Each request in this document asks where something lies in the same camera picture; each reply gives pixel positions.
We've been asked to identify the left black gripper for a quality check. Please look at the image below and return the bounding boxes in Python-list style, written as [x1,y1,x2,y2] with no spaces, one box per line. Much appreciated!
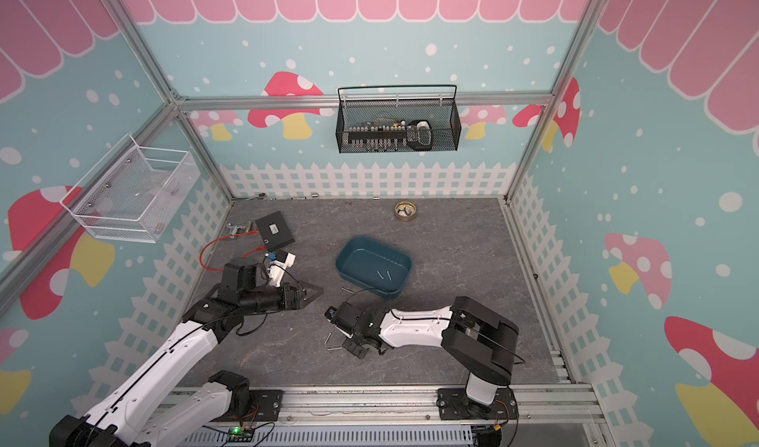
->
[241,280,323,314]

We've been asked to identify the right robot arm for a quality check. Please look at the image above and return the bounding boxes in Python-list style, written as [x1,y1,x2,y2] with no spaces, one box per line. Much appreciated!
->
[325,296,525,407]

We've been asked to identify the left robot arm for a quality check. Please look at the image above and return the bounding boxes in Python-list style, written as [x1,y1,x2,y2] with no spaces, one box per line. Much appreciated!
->
[49,258,324,446]

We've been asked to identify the teal plastic storage box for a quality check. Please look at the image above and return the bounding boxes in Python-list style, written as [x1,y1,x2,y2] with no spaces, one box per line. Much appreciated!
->
[335,236,413,299]

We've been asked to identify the black power adapter box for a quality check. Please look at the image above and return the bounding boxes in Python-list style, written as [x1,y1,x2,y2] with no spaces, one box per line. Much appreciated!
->
[254,211,295,253]

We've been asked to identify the brown tape roll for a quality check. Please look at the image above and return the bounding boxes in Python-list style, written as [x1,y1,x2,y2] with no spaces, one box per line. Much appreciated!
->
[393,201,418,222]

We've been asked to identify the small green circuit board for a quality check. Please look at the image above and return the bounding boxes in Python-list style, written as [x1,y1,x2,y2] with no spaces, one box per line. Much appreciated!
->
[225,426,255,444]

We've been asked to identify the items in black basket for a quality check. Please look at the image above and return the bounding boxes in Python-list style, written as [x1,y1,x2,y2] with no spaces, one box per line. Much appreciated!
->
[336,120,434,153]

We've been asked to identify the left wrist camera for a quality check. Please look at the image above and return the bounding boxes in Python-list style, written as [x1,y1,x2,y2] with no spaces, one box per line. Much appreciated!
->
[265,249,296,287]

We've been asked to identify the red cable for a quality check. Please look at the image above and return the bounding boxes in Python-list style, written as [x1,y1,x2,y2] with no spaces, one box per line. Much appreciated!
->
[198,228,268,272]

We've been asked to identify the silver metal bracket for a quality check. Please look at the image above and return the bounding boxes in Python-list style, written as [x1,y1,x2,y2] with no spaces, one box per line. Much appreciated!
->
[227,221,254,239]

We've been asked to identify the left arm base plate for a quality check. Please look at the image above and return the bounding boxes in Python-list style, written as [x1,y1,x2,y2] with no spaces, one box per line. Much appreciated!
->
[215,389,284,423]

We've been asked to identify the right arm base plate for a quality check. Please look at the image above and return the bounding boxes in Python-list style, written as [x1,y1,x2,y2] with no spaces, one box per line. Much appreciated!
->
[436,388,519,423]

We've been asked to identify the black wire mesh basket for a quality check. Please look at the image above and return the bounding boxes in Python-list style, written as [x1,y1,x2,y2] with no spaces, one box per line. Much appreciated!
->
[335,85,462,154]

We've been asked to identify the white wire basket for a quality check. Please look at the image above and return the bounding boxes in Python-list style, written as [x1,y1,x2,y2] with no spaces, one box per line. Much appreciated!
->
[59,135,201,243]

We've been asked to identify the aluminium front rail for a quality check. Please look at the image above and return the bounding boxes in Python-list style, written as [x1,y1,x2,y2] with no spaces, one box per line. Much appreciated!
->
[156,384,606,430]

